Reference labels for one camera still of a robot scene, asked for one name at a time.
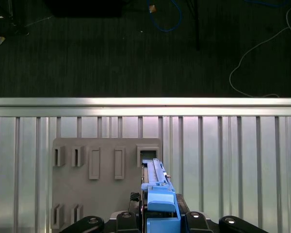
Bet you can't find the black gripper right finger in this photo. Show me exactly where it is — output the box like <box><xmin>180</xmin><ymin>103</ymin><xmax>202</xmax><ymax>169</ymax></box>
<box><xmin>176</xmin><ymin>194</ymin><xmax>270</xmax><ymax>233</ymax></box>

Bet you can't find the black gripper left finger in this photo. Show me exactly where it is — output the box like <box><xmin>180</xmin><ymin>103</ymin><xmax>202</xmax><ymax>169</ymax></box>
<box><xmin>59</xmin><ymin>191</ymin><xmax>143</xmax><ymax>233</ymax></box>

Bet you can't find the hard disk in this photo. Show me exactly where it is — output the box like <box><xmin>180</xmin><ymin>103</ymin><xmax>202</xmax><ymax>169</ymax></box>
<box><xmin>140</xmin><ymin>157</ymin><xmax>181</xmax><ymax>233</ymax></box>

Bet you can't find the grey parts rack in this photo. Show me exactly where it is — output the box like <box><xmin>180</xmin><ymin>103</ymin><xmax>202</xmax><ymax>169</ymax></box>
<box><xmin>50</xmin><ymin>137</ymin><xmax>163</xmax><ymax>230</ymax></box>

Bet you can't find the black wheeled stand base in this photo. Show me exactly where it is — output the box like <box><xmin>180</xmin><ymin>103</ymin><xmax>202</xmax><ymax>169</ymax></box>
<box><xmin>0</xmin><ymin>0</ymin><xmax>30</xmax><ymax>36</ymax></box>

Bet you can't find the white floor cable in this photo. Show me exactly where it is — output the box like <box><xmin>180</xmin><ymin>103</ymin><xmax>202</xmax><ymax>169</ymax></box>
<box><xmin>229</xmin><ymin>0</ymin><xmax>291</xmax><ymax>98</ymax></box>

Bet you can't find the blue floor cable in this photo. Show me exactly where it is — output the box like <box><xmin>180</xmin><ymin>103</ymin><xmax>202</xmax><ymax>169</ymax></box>
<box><xmin>146</xmin><ymin>0</ymin><xmax>184</xmax><ymax>33</ymax></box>

